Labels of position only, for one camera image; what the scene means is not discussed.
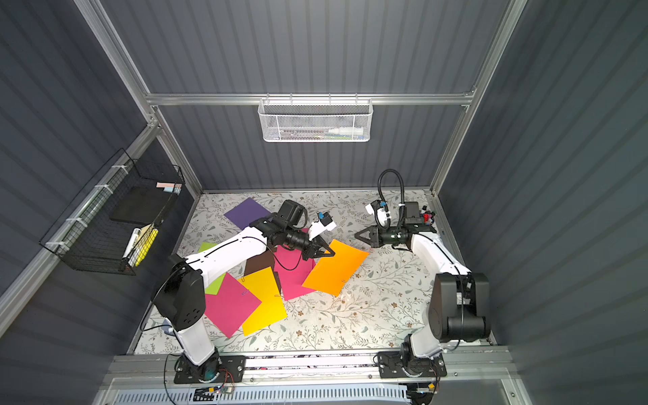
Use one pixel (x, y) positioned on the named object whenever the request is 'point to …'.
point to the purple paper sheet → (247, 212)
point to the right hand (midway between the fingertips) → (362, 236)
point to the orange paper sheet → (333, 272)
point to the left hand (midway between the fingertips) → (331, 252)
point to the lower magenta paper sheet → (231, 306)
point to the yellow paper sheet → (263, 285)
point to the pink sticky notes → (165, 185)
